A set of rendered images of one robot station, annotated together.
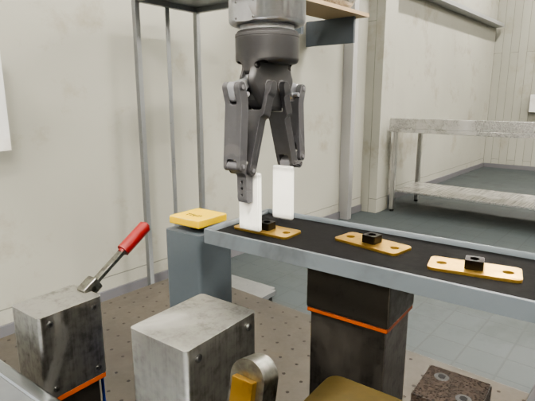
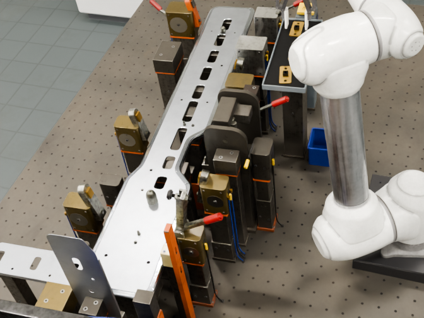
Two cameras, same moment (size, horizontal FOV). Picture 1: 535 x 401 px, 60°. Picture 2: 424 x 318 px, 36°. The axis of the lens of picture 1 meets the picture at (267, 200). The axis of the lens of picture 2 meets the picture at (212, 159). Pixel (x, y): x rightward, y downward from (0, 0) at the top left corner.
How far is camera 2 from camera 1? 206 cm
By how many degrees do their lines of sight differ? 71
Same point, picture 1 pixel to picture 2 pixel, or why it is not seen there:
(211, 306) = (259, 42)
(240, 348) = (255, 57)
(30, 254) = not seen: outside the picture
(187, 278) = not seen: hidden behind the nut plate
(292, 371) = (397, 101)
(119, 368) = not seen: hidden behind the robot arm
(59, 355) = (260, 29)
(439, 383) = (251, 87)
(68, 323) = (263, 21)
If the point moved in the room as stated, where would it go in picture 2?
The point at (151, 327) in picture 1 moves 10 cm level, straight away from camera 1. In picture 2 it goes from (242, 38) to (264, 26)
